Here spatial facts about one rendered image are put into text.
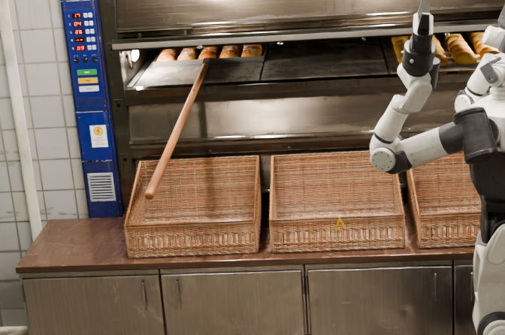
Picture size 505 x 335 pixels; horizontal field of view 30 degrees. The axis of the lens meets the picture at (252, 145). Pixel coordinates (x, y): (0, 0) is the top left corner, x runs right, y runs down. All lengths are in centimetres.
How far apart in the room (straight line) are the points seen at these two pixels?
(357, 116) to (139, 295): 124
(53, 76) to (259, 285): 133
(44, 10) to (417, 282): 199
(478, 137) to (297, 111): 158
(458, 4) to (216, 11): 103
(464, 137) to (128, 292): 178
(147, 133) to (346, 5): 106
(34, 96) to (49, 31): 32
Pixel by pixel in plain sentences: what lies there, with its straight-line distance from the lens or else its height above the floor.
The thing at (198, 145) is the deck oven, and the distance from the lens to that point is 431.
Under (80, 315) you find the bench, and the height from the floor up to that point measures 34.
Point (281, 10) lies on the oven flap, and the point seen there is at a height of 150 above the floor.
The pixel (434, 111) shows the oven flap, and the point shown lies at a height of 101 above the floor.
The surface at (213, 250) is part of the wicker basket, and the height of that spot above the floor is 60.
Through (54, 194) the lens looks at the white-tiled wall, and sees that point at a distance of 454.
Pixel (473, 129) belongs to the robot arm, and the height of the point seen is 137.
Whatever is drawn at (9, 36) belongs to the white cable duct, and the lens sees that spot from 435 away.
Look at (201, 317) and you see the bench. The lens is 404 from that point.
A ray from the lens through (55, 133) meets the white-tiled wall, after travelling 443.
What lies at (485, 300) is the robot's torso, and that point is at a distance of 321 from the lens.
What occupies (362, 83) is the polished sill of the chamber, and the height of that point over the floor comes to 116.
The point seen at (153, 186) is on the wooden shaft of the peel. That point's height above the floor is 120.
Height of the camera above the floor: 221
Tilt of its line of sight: 18 degrees down
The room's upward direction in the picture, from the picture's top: 4 degrees counter-clockwise
